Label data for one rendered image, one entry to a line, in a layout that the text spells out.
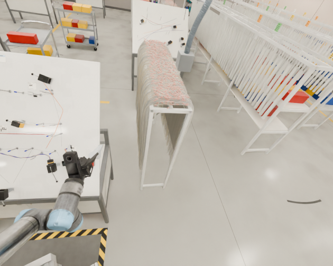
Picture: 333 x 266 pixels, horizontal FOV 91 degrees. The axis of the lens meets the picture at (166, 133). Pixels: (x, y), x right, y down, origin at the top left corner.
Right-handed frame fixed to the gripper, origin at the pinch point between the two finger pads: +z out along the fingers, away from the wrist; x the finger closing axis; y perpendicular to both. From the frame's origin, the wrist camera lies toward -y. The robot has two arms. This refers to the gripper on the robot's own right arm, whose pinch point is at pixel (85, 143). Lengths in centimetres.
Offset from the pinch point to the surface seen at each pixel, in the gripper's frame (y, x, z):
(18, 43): 38, -186, 248
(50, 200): 67, -48, 1
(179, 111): 22, 53, 51
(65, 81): -1, -29, 56
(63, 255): 151, -64, -22
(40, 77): -8, -39, 49
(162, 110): 19, 38, 49
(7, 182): 51, -73, 9
